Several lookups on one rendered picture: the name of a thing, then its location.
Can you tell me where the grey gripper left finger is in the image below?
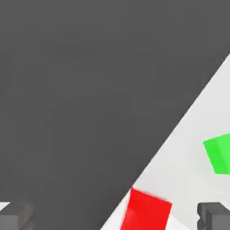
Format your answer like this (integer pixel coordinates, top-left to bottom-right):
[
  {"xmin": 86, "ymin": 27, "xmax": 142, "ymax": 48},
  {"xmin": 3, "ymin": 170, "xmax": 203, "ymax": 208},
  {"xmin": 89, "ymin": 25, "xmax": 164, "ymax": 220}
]
[{"xmin": 0, "ymin": 201, "xmax": 34, "ymax": 230}]

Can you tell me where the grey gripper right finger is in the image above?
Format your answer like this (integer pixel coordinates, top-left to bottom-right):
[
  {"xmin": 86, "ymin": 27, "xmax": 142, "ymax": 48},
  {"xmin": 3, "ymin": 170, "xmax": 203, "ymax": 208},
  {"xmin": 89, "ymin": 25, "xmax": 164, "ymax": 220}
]
[{"xmin": 196, "ymin": 202, "xmax": 230, "ymax": 230}]

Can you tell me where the small green cube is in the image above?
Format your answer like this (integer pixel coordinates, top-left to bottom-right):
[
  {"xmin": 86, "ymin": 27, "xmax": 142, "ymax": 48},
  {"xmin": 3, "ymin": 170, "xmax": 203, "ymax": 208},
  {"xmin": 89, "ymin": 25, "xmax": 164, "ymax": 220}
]
[{"xmin": 202, "ymin": 133, "xmax": 230, "ymax": 175}]

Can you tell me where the small red cube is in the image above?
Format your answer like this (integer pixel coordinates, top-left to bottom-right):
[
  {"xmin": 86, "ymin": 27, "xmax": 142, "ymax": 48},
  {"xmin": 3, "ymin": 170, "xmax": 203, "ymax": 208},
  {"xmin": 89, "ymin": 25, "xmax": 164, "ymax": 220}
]
[{"xmin": 119, "ymin": 186, "xmax": 173, "ymax": 230}]

